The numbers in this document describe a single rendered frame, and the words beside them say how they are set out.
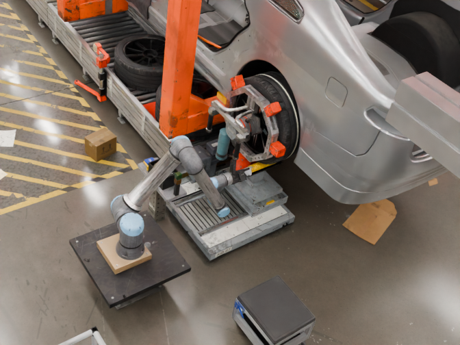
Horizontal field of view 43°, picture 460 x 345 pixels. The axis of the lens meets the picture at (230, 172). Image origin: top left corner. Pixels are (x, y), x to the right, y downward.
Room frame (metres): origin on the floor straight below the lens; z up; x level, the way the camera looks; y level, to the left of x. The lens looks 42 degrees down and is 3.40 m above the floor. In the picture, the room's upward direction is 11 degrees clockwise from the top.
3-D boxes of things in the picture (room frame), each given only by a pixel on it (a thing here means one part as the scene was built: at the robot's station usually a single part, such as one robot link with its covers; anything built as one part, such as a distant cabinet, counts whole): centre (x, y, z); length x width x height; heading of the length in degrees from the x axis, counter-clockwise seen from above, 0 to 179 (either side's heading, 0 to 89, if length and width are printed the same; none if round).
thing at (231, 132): (3.34, -0.02, 0.85); 0.21 x 0.14 x 0.14; 133
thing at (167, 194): (3.08, 0.48, 0.44); 0.43 x 0.17 x 0.03; 43
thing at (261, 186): (3.51, -0.20, 0.32); 0.40 x 0.30 x 0.28; 43
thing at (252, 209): (3.51, -0.20, 0.13); 0.50 x 0.36 x 0.10; 43
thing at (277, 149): (3.17, -0.29, 0.85); 0.09 x 0.08 x 0.07; 43
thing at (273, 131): (3.39, -0.08, 0.85); 0.54 x 0.07 x 0.54; 43
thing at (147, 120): (4.49, 1.33, 0.28); 2.47 x 0.09 x 0.22; 43
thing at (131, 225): (2.47, 0.56, 0.53); 0.17 x 0.15 x 0.18; 31
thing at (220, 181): (2.95, 0.07, 0.62); 0.12 x 0.09 x 0.10; 133
